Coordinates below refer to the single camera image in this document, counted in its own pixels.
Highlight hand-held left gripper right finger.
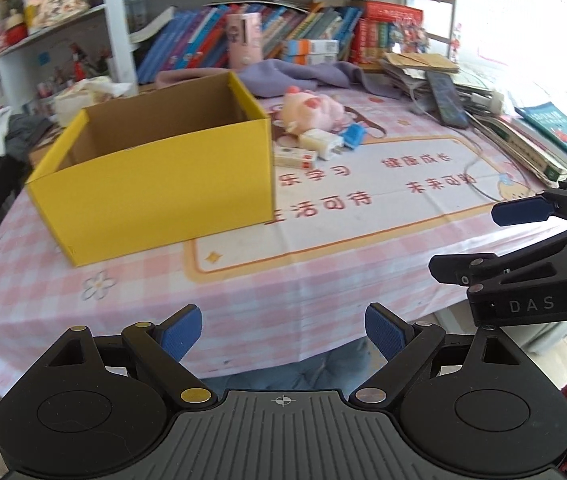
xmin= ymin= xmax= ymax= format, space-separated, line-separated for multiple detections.
xmin=349 ymin=302 xmax=531 ymax=407

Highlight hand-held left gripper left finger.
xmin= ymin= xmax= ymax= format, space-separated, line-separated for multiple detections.
xmin=38 ymin=304 xmax=218 ymax=408

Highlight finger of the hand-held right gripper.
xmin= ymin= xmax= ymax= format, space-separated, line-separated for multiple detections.
xmin=492 ymin=174 xmax=567 ymax=227
xmin=428 ymin=221 xmax=567 ymax=289

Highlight yellow cardboard box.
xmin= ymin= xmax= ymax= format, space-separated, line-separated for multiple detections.
xmin=24 ymin=71 xmax=277 ymax=267

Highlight blue charger plug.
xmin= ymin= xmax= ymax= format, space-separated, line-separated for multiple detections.
xmin=338 ymin=124 xmax=369 ymax=152

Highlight white charger adapter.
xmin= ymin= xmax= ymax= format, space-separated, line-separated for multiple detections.
xmin=299 ymin=129 xmax=345 ymax=160

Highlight small white red-label box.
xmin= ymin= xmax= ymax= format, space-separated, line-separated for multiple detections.
xmin=274 ymin=145 xmax=318 ymax=170

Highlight pink plush pig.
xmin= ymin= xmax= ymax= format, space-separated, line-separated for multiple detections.
xmin=281 ymin=87 xmax=347 ymax=136

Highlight pile of books and papers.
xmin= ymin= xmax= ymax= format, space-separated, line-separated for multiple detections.
xmin=463 ymin=67 xmax=567 ymax=188

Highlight teal picture book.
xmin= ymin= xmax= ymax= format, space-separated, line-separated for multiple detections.
xmin=516 ymin=102 xmax=567 ymax=161

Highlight person's blue jeans leg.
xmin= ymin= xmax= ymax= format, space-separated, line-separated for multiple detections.
xmin=204 ymin=337 xmax=389 ymax=397

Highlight pink checked printed tablecloth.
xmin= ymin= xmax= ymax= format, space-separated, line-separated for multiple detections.
xmin=0 ymin=67 xmax=567 ymax=396

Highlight white plug device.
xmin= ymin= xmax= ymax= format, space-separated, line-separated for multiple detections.
xmin=471 ymin=90 xmax=505 ymax=113

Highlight black smartphone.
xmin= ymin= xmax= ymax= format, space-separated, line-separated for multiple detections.
xmin=426 ymin=71 xmax=470 ymax=128

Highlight brown paper envelopes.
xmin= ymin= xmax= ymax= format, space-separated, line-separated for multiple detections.
xmin=381 ymin=51 xmax=459 ymax=78

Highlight red book set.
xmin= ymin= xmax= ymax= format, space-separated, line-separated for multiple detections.
xmin=351 ymin=1 xmax=427 ymax=66

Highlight purple cloth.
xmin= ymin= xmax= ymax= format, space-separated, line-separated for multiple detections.
xmin=156 ymin=59 xmax=404 ymax=101

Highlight cream tissue pack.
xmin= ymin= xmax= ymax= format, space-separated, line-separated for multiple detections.
xmin=54 ymin=76 xmax=134 ymax=128

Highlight orange white box stack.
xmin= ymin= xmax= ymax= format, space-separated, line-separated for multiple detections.
xmin=283 ymin=39 xmax=340 ymax=66

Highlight row of slanted shelf books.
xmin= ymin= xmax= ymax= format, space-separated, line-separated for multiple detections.
xmin=136 ymin=4 xmax=364 ymax=83

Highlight pink cylindrical tumbler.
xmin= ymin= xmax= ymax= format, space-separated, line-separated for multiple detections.
xmin=227 ymin=12 xmax=263 ymax=70

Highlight white wooden bookshelf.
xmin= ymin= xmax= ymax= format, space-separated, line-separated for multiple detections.
xmin=0 ymin=0 xmax=457 ymax=126

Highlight red round jar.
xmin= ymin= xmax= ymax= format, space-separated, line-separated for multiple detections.
xmin=4 ymin=10 xmax=28 ymax=46

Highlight white charging cable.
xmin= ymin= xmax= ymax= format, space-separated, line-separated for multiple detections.
xmin=411 ymin=87 xmax=547 ymax=201

